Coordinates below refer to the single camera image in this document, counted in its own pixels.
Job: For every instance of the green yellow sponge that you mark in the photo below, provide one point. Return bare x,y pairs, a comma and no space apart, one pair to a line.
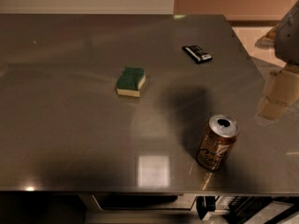
131,81

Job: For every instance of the black snack bar wrapper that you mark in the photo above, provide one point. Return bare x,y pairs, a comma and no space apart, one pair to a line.
197,53

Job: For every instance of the orange soda can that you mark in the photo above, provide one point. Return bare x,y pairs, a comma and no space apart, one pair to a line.
219,137

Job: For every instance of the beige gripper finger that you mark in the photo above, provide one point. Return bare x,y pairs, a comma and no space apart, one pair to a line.
281,90

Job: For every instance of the grey robot gripper body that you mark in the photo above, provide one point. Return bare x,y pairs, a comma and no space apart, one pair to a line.
288,39

